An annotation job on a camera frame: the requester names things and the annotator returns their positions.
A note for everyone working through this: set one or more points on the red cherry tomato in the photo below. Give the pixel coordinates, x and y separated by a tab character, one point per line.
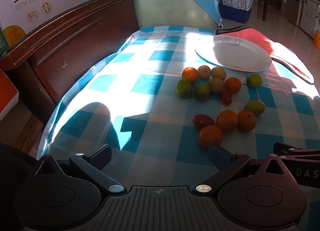
226	96
203	121

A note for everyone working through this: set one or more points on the blue checkered tablecloth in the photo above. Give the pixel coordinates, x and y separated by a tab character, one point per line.
140	83

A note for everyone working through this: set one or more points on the blue plastic bin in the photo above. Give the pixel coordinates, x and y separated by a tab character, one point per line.
235	14

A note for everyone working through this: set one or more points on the brown kiwi with stem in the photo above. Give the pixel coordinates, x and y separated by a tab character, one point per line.
204	71

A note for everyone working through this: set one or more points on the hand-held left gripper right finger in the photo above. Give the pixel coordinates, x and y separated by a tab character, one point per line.
220	156

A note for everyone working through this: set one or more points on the white mini fridge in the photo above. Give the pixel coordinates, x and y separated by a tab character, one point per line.
310	15

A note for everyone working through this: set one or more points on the green jujube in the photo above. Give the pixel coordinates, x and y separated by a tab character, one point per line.
254	80
202	91
183	88
254	107

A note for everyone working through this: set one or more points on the orange box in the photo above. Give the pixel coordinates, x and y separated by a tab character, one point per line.
7	96

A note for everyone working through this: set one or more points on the pink towel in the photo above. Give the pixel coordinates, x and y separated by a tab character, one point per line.
260	37

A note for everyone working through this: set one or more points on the brown wooden headboard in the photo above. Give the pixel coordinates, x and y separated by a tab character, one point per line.
75	45

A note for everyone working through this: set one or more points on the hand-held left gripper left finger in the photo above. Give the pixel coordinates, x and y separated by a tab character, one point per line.
101	154

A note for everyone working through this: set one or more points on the light green sofa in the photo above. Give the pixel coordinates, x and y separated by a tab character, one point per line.
170	10

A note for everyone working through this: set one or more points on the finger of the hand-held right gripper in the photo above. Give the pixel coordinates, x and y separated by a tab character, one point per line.
287	149

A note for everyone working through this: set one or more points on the yellow smiley bucket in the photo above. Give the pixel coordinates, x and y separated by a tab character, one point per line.
317	38

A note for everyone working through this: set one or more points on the orange tangerine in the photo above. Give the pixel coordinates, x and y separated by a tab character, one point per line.
190	74
246	120
226	121
210	136
232	85

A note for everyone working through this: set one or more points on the white plate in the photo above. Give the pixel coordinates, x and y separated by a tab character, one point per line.
237	55

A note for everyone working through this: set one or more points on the brown cardboard box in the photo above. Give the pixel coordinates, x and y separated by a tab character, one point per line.
25	131

